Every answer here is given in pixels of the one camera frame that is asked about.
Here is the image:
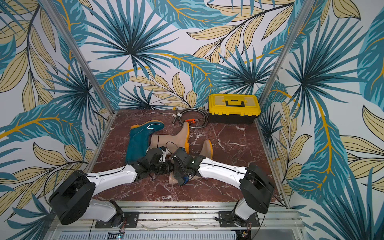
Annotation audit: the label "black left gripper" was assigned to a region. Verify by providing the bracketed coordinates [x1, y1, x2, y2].
[149, 159, 175, 176]

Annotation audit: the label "blue grey cloth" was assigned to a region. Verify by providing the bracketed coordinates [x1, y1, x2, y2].
[182, 176, 190, 186]

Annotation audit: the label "beige boot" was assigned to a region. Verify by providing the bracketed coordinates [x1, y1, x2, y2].
[150, 123, 190, 154]
[169, 140, 213, 184]

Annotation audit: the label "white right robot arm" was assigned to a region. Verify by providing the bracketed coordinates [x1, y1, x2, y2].
[171, 148, 275, 227]

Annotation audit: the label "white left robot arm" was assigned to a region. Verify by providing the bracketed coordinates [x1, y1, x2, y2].
[49, 147, 173, 228]

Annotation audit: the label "teal rubber boot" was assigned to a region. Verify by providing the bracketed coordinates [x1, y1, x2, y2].
[126, 121, 165, 165]

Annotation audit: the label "yellow black toolbox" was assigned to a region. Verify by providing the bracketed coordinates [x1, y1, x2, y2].
[209, 94, 261, 125]

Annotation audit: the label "red handled pliers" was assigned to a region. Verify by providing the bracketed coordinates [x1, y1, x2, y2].
[185, 119, 201, 124]

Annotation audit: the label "coiled black cable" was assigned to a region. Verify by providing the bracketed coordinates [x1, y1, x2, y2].
[172, 107, 210, 130]

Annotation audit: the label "aluminium front rail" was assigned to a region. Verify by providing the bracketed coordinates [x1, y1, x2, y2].
[45, 202, 309, 240]

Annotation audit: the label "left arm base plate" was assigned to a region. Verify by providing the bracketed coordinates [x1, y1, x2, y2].
[95, 212, 139, 229]

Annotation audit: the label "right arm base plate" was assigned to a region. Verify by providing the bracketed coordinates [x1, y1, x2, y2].
[214, 211, 260, 228]

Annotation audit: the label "left aluminium frame post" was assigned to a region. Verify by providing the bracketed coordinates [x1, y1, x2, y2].
[40, 0, 115, 115]

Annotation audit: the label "aluminium frame post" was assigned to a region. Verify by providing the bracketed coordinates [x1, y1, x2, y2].
[40, 0, 115, 115]
[259, 0, 315, 108]

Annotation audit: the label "right aluminium frame post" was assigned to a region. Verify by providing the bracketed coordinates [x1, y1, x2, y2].
[259, 0, 315, 108]

